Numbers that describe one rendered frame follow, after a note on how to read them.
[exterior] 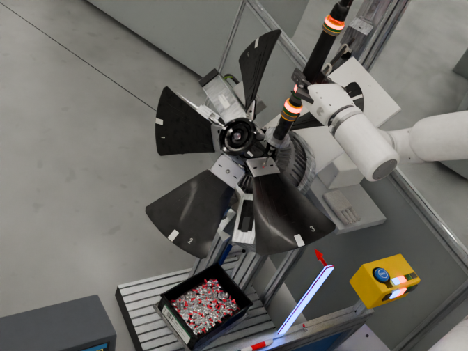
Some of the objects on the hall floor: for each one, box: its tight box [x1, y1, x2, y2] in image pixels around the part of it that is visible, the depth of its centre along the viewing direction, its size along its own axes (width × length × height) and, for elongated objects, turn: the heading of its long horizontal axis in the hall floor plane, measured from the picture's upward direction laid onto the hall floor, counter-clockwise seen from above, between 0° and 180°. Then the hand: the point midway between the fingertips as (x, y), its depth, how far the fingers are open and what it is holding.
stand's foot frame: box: [115, 257, 278, 351], centre depth 247 cm, size 62×46×8 cm
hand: (308, 76), depth 132 cm, fingers open, 6 cm apart
